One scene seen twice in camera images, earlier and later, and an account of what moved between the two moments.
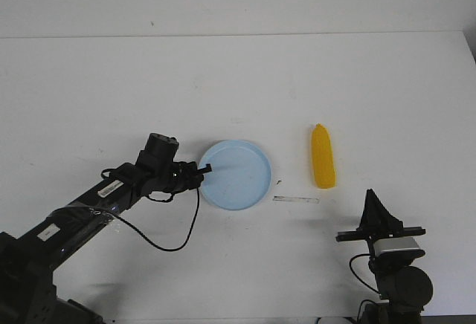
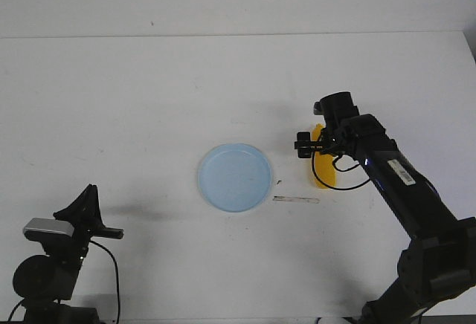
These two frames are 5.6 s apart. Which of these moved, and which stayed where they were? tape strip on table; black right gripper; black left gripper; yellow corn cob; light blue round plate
Moved: black right gripper; black left gripper
Stayed: light blue round plate; tape strip on table; yellow corn cob
